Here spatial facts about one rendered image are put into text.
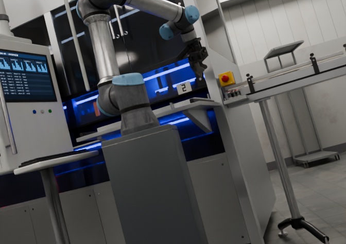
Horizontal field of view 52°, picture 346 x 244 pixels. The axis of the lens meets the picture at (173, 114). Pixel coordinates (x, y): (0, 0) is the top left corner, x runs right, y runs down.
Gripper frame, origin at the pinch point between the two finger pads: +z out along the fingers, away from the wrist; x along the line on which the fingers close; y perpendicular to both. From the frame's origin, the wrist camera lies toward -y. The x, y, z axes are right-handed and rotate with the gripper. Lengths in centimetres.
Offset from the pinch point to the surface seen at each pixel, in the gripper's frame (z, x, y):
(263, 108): 34.6, 19.8, 20.9
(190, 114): 8.9, -25.5, 4.8
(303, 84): 25, 28, 43
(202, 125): 22.5, -14.8, 1.0
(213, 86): 11.9, 9.2, 0.8
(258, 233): 85, -28, 20
